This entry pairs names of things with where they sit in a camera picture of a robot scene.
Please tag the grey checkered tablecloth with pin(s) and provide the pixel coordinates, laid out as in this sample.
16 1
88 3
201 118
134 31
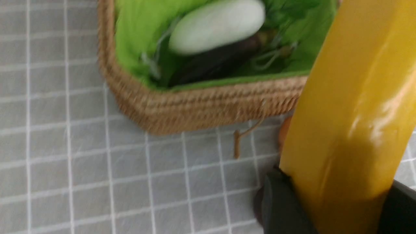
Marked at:
71 164

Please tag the woven wicker basket green lining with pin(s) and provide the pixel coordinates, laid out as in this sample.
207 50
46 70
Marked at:
165 113

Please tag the dark purple eggplant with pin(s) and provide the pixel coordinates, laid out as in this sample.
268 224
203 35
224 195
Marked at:
219 62

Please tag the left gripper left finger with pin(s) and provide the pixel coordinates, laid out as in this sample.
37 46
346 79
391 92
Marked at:
277 208

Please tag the white radish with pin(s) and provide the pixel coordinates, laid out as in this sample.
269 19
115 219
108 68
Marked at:
216 24

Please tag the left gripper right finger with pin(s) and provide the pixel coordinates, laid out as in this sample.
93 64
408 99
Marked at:
399 211

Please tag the yellow banana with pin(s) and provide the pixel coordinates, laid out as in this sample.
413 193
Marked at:
355 116

